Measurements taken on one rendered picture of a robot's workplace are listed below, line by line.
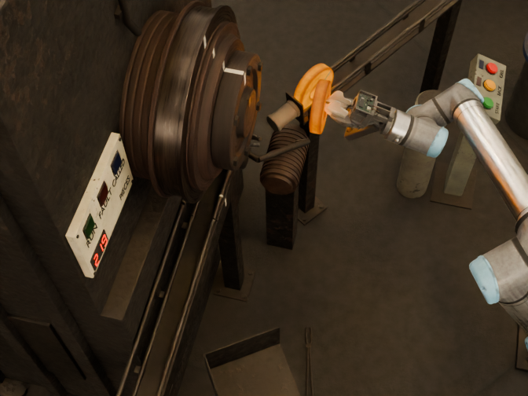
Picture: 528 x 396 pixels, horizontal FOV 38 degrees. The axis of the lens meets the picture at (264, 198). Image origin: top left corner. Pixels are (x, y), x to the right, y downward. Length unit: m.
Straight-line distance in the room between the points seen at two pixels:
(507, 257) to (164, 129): 0.88
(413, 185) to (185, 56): 1.50
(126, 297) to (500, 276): 0.90
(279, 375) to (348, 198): 1.13
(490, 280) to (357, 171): 1.24
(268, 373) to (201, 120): 0.73
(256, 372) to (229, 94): 0.76
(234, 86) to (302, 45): 1.81
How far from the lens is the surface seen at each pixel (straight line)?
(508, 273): 1.94
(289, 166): 2.43
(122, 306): 1.85
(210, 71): 1.67
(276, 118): 2.33
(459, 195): 3.05
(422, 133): 2.18
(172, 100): 1.62
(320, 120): 2.13
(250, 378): 2.04
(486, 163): 2.13
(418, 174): 2.88
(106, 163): 1.61
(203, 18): 1.72
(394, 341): 2.75
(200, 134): 1.67
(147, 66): 1.67
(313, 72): 2.33
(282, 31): 3.53
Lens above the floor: 2.53
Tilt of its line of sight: 58 degrees down
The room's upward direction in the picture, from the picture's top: 2 degrees counter-clockwise
